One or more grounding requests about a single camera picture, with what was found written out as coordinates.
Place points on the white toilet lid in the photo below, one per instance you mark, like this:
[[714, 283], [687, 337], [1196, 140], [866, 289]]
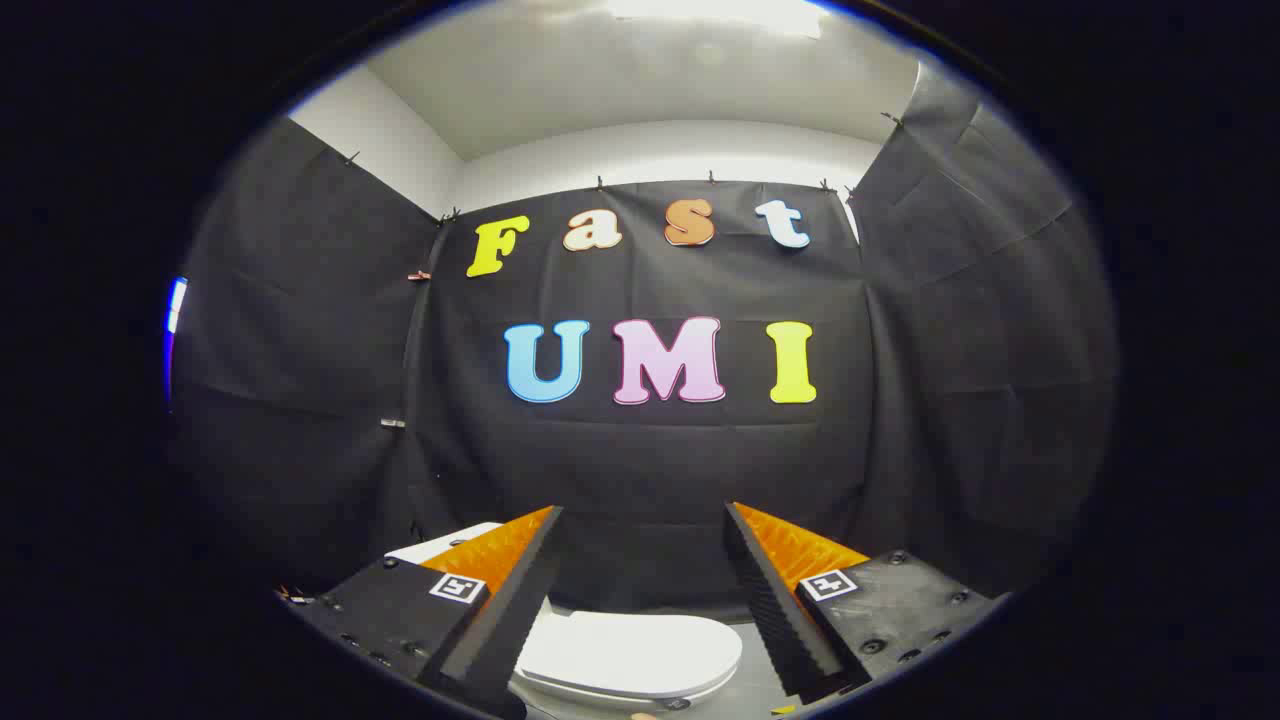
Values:
[[630, 650]]

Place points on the white toilet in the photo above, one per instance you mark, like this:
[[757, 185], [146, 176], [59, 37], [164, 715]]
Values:
[[440, 545]]

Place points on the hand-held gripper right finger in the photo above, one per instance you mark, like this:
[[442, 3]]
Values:
[[770, 610]]

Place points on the ceiling light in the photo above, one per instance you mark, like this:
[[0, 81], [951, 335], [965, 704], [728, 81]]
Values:
[[715, 12]]

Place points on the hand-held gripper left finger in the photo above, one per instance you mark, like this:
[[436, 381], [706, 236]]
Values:
[[505, 610]]

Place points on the black backdrop cloth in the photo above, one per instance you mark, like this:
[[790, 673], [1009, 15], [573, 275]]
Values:
[[650, 470]]

